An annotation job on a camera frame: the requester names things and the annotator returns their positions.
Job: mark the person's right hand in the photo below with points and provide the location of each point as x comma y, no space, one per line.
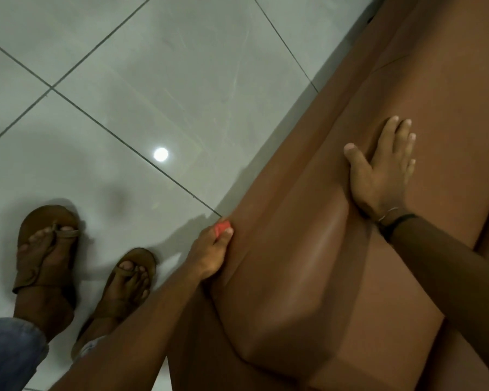
377,183

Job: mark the person's left hand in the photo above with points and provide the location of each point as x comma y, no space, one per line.
206,256

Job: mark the person's right middle finger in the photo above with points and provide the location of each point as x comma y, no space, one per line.
401,138

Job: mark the person's right little finger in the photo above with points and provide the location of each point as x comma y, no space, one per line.
409,168

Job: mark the person's left fingers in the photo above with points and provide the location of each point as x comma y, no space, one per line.
225,242

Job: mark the person's right thumb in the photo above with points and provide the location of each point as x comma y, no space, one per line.
355,157

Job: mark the pink cleaning sponge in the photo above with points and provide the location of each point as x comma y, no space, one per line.
221,228

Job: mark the person's right forearm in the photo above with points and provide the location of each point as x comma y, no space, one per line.
452,280

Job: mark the person's left forearm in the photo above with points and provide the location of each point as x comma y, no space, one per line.
138,337

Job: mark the thin silver bangle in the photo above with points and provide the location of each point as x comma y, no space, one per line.
387,214

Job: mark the black wrist band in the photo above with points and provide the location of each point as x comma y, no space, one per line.
395,223

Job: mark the brown sandal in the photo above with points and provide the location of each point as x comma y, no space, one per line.
34,276
140,258

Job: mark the brown leather sofa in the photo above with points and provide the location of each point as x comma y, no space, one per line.
309,280

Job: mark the person's right foot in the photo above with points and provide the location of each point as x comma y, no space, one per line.
124,289

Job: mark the person's foot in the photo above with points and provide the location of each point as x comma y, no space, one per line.
124,289
45,260

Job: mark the person's left foot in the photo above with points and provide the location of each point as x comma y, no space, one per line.
45,260

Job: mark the blue jeans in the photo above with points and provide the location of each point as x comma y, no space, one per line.
8,354

